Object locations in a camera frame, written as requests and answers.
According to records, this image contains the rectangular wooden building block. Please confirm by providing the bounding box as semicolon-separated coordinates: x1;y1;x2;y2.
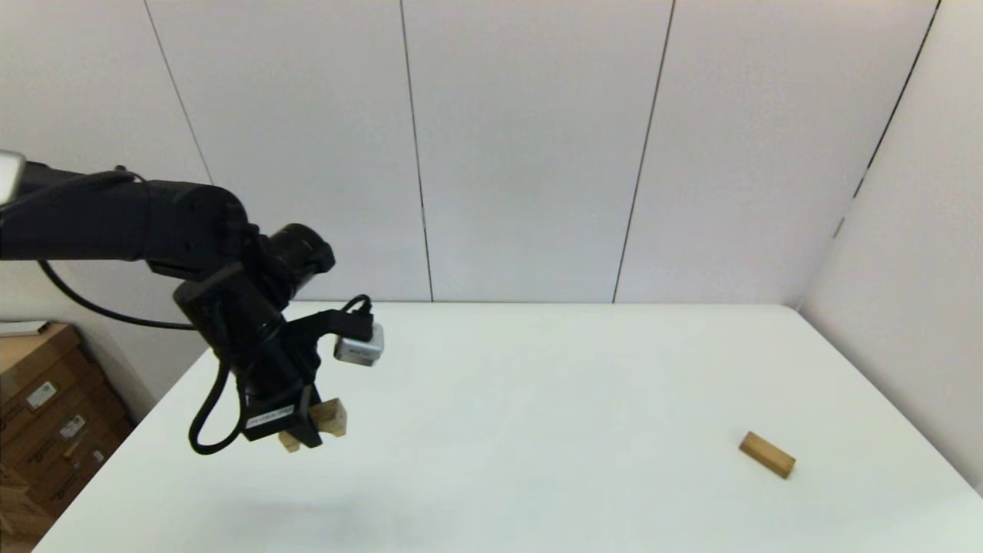
739;431;797;480

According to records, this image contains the brown cardboard box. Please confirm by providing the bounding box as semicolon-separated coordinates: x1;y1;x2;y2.
0;375;117;471
0;323;97;429
0;407;138;523
0;469;56;553

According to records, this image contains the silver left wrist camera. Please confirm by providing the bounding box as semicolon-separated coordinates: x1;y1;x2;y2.
333;296;386;368

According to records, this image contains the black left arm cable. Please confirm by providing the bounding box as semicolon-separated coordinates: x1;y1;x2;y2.
0;167;250;456

